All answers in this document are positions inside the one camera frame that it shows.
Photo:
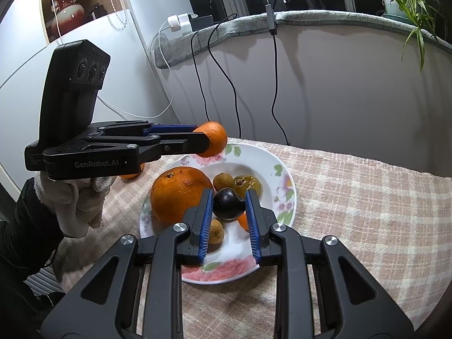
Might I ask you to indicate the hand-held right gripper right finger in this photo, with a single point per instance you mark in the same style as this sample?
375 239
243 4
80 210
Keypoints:
252 226

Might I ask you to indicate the person's left hand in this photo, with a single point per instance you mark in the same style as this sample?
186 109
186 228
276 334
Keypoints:
70 204

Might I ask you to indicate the round orange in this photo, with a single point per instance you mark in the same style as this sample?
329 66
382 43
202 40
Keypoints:
176 194

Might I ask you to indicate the white power adapter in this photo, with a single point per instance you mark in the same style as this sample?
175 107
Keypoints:
180 22

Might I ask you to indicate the grey ribbed object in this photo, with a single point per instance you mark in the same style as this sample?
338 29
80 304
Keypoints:
42 282

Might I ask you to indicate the red white dotted vase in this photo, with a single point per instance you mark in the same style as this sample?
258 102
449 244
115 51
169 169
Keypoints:
67 14

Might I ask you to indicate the grey ledge cloth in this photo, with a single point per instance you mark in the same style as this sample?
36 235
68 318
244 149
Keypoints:
247 24

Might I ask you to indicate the black power adapter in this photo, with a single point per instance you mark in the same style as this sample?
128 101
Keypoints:
203 23

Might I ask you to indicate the pink checkered tablecloth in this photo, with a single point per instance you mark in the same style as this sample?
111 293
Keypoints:
353 201

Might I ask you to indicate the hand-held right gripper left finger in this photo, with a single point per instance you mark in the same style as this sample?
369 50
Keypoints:
206 226

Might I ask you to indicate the dark purple plum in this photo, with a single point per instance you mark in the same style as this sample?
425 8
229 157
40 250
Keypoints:
227 203

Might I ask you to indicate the person's left forearm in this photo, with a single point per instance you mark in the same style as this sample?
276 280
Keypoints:
24 240

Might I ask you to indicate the white floral plate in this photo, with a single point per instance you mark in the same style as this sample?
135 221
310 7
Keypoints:
247 159

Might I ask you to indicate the large tangerine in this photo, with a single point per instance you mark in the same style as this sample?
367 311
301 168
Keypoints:
133 173

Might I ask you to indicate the small tangerine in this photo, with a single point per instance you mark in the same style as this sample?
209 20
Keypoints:
243 223

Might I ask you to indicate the olive green fruit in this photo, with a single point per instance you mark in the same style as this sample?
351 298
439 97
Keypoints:
252 185

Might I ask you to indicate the medium tangerine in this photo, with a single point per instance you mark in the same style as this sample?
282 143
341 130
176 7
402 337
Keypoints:
215 139

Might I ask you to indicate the brown longan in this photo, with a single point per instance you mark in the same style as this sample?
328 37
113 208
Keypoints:
215 232
223 180

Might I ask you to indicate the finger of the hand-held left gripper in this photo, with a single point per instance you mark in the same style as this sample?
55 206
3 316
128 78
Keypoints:
183 146
173 128

